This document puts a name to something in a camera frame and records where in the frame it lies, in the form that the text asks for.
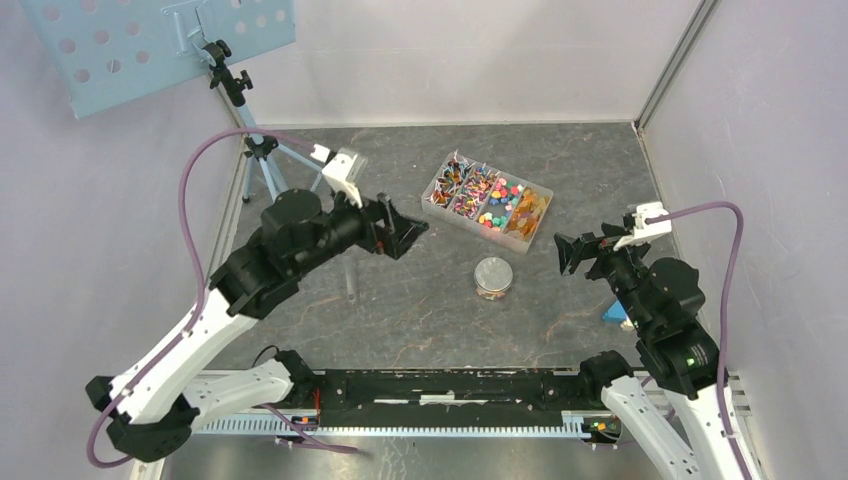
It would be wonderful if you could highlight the clear compartment candy box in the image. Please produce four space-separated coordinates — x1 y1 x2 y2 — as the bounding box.
420 151 554 254

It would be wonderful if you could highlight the clear plastic scoop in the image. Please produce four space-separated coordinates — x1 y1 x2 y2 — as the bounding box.
342 256 359 304

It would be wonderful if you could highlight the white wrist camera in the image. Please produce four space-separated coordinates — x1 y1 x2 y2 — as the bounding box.
613 201 672 251
310 144 368 208

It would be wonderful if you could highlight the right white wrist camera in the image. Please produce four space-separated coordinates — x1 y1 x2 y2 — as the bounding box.
613 201 672 251

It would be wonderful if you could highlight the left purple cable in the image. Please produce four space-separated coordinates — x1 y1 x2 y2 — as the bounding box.
87 127 319 470

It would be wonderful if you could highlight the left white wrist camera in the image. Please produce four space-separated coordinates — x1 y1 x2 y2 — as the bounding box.
310 144 368 208

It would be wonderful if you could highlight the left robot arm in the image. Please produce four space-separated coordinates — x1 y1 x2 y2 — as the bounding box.
86 189 428 462

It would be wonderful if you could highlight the blue white small block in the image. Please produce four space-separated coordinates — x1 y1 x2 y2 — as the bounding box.
601 301 634 331

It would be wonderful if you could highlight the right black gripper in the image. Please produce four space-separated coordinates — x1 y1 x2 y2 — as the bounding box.
553 222 655 331

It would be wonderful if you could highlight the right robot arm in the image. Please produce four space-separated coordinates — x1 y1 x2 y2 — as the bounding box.
554 224 761 479

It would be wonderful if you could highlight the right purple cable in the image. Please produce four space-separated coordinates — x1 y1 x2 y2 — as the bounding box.
645 201 757 480

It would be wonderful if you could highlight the purple cable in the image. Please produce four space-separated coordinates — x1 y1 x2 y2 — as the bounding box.
645 201 757 480
87 127 319 470

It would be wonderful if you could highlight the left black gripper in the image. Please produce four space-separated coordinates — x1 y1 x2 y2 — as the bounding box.
291 181 429 278

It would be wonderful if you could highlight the light blue music stand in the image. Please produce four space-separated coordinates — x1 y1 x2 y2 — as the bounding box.
19 0 333 207

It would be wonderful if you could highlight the small clear glass jar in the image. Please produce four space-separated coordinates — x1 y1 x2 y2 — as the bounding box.
476 281 512 301

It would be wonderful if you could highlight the silver round jar lid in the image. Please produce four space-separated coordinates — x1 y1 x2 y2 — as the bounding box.
474 257 514 292

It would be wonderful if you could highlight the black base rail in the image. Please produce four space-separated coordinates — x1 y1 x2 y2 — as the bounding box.
275 368 624 444

